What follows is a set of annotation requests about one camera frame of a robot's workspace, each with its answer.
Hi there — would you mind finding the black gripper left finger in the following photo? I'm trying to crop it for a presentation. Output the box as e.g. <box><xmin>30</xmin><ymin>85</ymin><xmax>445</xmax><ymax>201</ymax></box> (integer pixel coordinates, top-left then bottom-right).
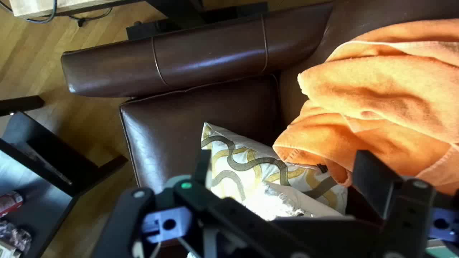
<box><xmin>92</xmin><ymin>148</ymin><xmax>227</xmax><ymax>258</ymax></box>

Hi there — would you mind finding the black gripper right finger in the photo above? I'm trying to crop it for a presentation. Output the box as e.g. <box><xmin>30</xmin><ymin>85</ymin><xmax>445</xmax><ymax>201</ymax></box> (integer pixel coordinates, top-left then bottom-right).
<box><xmin>350</xmin><ymin>149</ymin><xmax>438</xmax><ymax>258</ymax></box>

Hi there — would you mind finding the brown leather sofa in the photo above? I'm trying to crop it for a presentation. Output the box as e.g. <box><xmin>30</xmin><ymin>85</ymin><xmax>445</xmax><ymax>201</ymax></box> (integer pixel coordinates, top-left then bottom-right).
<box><xmin>61</xmin><ymin>0</ymin><xmax>459</xmax><ymax>192</ymax></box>

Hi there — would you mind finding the black side table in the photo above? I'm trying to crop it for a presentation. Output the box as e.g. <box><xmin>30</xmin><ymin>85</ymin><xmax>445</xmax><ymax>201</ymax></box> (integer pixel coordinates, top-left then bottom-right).
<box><xmin>0</xmin><ymin>95</ymin><xmax>128</xmax><ymax>258</ymax></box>

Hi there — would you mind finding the shiny snack packet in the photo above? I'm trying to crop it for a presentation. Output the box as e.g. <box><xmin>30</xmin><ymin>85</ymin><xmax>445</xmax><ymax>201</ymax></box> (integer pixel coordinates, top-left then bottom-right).
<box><xmin>0</xmin><ymin>219</ymin><xmax>33</xmax><ymax>258</ymax></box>

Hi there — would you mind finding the orange fleece blanket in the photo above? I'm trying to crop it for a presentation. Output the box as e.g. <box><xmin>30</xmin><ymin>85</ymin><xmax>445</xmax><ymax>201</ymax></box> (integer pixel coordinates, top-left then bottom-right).
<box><xmin>271</xmin><ymin>19</ymin><xmax>459</xmax><ymax>198</ymax></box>

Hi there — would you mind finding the black stand foot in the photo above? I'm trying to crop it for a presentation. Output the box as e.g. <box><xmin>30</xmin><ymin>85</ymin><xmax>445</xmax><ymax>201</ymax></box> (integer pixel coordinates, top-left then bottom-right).
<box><xmin>127</xmin><ymin>0</ymin><xmax>270</xmax><ymax>42</ymax></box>

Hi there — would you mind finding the black floor cable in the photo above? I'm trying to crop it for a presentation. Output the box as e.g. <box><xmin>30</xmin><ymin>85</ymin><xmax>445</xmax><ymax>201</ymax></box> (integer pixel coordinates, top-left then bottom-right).
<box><xmin>26</xmin><ymin>0</ymin><xmax>115</xmax><ymax>27</ymax></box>

